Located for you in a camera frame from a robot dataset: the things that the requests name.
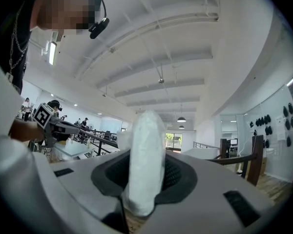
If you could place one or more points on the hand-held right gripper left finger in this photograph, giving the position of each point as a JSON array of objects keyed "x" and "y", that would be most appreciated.
[{"x": 75, "y": 179}]

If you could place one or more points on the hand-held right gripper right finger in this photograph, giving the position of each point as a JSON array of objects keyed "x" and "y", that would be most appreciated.
[{"x": 210, "y": 203}]

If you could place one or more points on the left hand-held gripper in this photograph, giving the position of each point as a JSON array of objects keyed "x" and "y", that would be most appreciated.
[{"x": 54, "y": 127}]

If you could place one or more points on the white tissue pack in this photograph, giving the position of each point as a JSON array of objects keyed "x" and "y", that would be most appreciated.
[{"x": 145, "y": 160}]

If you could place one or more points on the person's left forearm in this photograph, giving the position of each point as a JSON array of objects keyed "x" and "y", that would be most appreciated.
[{"x": 25, "y": 131}]

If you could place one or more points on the white table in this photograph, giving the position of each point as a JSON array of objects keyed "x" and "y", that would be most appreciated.
[{"x": 72, "y": 150}]

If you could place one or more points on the black metal railing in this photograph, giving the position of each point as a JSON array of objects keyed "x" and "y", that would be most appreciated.
[{"x": 100, "y": 139}]

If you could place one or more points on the dark wooden handrail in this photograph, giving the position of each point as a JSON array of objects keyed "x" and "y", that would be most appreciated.
[{"x": 230, "y": 160}]

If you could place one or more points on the bright glass door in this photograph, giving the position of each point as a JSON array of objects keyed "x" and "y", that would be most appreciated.
[{"x": 173, "y": 140}]

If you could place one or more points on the rectangular ceiling light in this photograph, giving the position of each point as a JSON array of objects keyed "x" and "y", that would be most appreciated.
[{"x": 52, "y": 53}]

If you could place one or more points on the white paper sheet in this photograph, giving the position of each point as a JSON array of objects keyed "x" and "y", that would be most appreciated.
[{"x": 280, "y": 128}]

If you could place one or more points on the person's black shirt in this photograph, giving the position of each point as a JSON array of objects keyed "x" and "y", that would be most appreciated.
[{"x": 12, "y": 25}]

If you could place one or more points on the person's head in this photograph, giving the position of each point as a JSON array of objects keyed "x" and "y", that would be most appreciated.
[{"x": 63, "y": 8}]

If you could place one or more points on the group of black wall bags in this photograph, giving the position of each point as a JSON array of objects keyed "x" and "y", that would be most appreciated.
[{"x": 271, "y": 125}]

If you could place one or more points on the black head-worn camera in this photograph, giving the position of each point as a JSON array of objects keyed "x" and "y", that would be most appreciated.
[{"x": 99, "y": 27}]

